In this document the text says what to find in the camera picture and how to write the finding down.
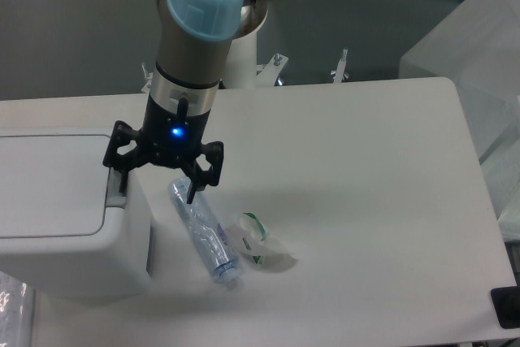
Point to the crushed clear plastic bottle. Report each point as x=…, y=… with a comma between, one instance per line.
x=206, y=232

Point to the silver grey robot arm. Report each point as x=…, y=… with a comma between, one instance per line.
x=207, y=19

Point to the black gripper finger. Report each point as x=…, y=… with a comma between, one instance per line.
x=127, y=149
x=203, y=166

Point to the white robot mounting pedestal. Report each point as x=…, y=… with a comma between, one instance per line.
x=243, y=58

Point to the black device at table edge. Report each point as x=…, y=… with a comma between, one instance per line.
x=506, y=304

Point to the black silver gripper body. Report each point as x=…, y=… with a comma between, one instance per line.
x=174, y=123

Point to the white push-lid trash can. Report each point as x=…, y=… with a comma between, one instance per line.
x=70, y=226

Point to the clear plastic film sheet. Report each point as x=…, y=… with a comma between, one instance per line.
x=16, y=312

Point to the crumpled white green wrapper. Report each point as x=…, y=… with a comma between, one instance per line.
x=252, y=240

